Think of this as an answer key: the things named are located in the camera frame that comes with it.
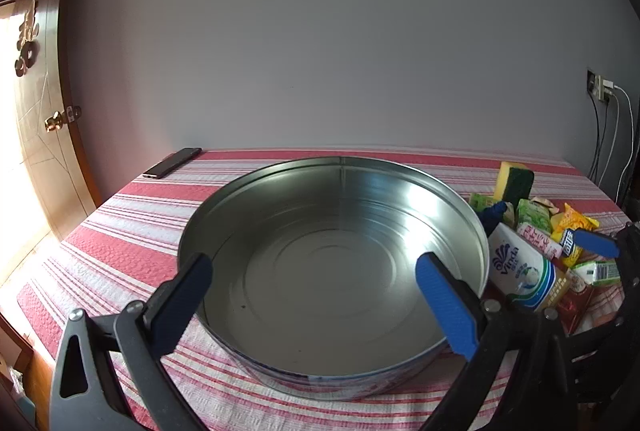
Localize dark smartphone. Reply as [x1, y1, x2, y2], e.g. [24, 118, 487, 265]
[142, 147, 203, 180]

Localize yellow green sponge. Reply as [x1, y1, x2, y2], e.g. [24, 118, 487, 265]
[494, 161, 535, 204]

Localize green white packet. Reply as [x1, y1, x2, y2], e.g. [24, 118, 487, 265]
[572, 260, 622, 288]

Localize red white striped tablecloth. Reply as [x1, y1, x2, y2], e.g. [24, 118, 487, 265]
[17, 147, 640, 431]

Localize wooden door decoration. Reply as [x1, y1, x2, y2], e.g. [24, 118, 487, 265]
[14, 0, 41, 76]

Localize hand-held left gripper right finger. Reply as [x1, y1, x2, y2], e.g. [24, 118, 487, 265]
[416, 252, 572, 431]

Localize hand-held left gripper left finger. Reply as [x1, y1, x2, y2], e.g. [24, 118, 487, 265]
[50, 252, 216, 431]

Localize dark blue cloth ball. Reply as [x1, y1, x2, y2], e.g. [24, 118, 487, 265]
[476, 201, 510, 234]

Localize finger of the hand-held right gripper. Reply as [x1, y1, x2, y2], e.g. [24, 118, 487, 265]
[574, 222, 640, 292]

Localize wall socket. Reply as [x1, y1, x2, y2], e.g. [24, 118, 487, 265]
[586, 68, 616, 104]

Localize white tissue pack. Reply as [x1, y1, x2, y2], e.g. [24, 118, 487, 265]
[487, 223, 558, 313]

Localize red brown packet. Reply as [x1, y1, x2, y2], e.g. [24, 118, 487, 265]
[552, 268, 598, 334]

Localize round metal tin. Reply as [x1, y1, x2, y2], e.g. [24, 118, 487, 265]
[177, 156, 490, 401]

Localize pink white packet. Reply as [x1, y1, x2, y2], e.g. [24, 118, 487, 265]
[516, 222, 565, 262]

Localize yellow cracker packet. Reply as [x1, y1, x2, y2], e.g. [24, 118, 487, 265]
[550, 203, 600, 268]

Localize black cable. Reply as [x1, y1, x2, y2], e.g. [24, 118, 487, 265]
[589, 101, 602, 182]

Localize tan brown packet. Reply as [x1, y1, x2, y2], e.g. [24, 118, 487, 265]
[530, 196, 565, 216]

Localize wooden door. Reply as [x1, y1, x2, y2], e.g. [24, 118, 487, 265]
[0, 0, 103, 292]

